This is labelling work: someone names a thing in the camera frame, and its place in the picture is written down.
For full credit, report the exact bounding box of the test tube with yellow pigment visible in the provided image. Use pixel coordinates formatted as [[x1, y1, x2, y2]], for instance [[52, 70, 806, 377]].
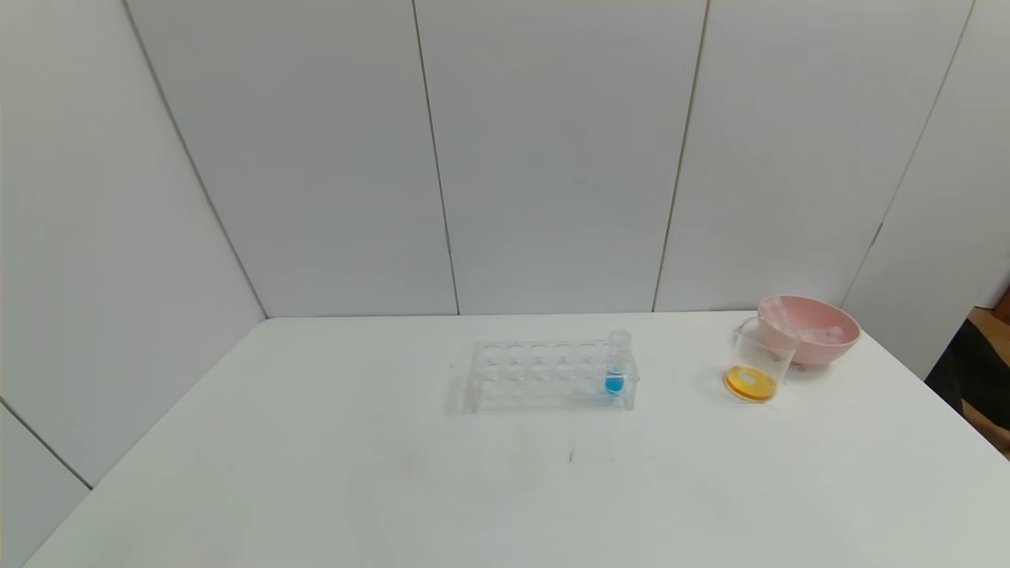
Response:
[[762, 297, 802, 326]]

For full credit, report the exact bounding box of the clear glass beaker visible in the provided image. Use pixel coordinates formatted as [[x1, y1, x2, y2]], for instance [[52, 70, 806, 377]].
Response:
[[723, 317, 799, 404]]

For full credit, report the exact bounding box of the pink bowl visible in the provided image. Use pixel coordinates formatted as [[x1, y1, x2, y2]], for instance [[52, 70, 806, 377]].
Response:
[[757, 294, 862, 368]]

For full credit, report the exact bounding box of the clear acrylic test tube rack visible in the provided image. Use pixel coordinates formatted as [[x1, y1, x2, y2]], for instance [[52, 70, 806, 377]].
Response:
[[467, 338, 638, 413]]

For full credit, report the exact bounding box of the test tube with blue pigment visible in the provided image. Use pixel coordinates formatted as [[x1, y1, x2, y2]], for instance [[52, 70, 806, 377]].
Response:
[[606, 330, 632, 396]]

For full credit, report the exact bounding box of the test tube with red pigment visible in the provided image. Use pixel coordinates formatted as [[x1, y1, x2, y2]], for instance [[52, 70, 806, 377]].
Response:
[[800, 322, 853, 346]]

